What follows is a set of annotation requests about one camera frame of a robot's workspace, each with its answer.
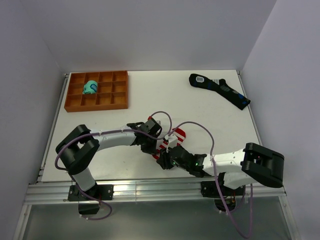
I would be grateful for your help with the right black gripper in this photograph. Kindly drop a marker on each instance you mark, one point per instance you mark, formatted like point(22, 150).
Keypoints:
point(163, 161)

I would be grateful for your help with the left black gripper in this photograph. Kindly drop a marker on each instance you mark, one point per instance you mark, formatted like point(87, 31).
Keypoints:
point(151, 150)

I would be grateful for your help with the red white striped sock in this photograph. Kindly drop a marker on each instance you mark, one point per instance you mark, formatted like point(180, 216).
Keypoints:
point(181, 137)

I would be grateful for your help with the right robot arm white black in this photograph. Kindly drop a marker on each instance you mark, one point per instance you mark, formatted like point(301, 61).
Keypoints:
point(252, 164)

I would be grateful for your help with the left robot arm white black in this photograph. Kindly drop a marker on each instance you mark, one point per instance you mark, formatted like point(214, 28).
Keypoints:
point(79, 147)

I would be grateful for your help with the orange compartment tray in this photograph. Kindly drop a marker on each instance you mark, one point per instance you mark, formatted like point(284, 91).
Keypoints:
point(112, 92)

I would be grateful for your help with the rolled teal sock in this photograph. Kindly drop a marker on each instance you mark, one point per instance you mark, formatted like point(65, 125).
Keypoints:
point(91, 87)

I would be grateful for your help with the black blue patterned sock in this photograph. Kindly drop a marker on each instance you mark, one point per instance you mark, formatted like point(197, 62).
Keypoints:
point(221, 87)

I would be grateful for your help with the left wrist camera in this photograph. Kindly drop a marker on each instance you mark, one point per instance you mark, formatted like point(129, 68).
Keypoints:
point(151, 122)

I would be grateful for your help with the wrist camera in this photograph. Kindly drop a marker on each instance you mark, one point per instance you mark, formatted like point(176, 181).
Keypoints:
point(171, 141)
point(151, 122)

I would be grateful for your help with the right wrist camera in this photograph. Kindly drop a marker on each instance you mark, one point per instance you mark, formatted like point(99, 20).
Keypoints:
point(171, 141)

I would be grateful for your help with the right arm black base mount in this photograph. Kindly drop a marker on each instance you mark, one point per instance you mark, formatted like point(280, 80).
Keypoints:
point(234, 198)

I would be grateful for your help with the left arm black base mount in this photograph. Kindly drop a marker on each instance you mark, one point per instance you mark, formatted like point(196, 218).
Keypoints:
point(92, 201)

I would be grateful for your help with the aluminium table frame rail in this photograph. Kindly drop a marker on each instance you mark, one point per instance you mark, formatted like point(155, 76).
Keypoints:
point(209, 120)

